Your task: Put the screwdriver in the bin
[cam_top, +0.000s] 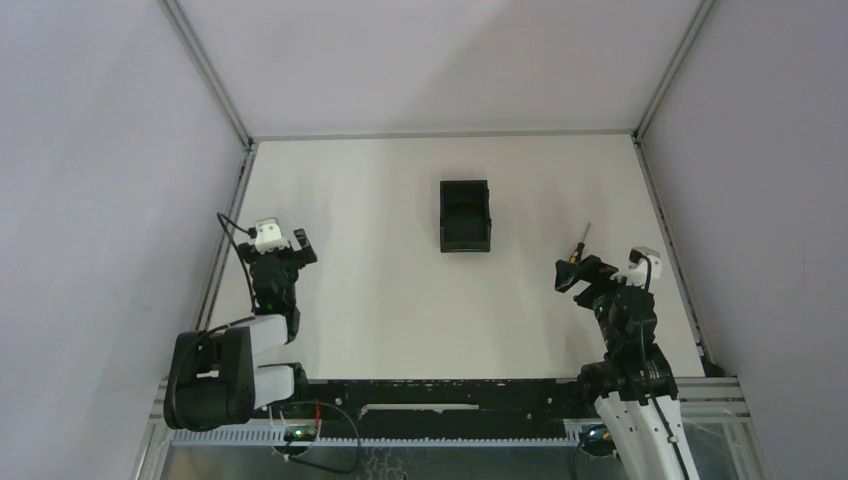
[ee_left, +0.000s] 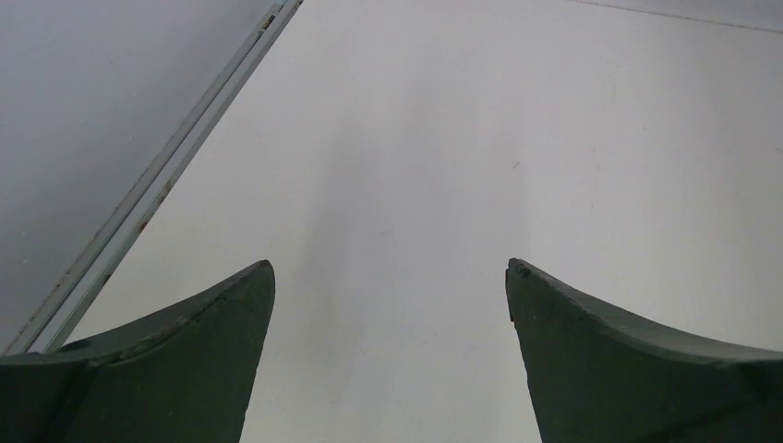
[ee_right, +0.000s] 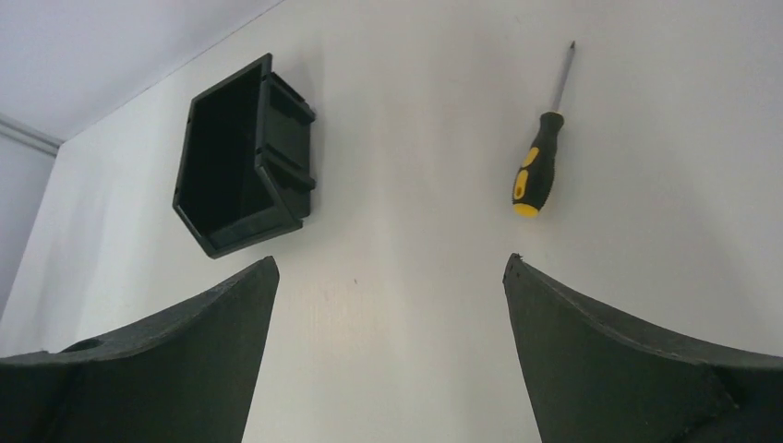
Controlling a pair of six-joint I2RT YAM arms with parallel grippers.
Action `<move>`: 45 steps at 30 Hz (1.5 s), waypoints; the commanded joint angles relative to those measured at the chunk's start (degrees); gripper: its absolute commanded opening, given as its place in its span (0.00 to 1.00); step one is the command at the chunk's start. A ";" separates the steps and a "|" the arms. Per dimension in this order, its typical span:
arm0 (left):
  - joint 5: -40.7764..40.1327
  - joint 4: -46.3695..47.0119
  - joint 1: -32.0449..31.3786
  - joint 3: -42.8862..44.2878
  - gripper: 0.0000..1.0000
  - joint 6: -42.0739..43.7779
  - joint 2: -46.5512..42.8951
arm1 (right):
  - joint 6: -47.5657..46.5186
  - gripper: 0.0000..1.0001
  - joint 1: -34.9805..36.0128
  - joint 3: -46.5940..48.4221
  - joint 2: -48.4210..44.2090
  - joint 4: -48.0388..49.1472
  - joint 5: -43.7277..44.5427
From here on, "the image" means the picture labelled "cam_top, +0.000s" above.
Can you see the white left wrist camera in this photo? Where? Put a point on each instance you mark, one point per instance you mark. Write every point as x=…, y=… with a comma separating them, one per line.
x=269, y=236

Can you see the black plastic bin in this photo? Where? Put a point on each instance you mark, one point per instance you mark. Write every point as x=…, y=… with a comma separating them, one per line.
x=464, y=220

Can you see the small circuit board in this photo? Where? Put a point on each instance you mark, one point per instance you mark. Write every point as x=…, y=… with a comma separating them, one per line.
x=300, y=434

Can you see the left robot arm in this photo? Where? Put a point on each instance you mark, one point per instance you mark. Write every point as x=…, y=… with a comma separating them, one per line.
x=216, y=377

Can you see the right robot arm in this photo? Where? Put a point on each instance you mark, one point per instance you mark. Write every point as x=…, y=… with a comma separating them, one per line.
x=633, y=388

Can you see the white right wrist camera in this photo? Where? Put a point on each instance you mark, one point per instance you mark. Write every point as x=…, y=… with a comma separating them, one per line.
x=644, y=266

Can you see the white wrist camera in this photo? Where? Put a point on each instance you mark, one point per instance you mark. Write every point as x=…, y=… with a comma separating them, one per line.
x=269, y=236
x=644, y=266

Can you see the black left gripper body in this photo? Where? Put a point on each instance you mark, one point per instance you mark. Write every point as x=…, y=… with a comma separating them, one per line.
x=279, y=255

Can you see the black yellow screwdriver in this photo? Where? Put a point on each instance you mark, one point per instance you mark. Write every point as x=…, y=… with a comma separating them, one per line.
x=578, y=251

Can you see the black mounting rail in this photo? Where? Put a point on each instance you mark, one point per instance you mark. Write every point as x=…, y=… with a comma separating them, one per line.
x=442, y=410

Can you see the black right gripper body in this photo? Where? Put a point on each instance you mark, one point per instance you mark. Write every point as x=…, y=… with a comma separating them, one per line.
x=594, y=281

